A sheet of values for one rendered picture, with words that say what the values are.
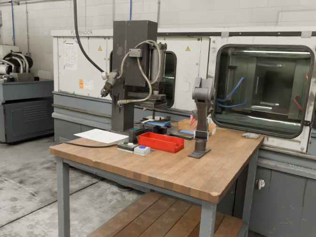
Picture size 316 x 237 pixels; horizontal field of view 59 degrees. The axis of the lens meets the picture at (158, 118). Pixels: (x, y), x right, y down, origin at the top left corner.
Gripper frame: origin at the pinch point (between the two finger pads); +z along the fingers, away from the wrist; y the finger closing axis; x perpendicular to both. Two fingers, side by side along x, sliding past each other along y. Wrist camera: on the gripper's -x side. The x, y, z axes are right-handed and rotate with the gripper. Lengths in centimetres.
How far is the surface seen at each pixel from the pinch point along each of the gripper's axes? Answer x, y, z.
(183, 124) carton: -21.4, 14.2, 13.6
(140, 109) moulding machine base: -54, 73, 48
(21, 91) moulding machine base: -71, 283, 175
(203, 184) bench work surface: 50, -36, -5
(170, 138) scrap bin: 14.4, 2.2, 9.6
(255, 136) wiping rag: -44, -27, -7
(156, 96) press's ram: 6.9, 29.6, -1.9
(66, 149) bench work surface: 61, 32, 34
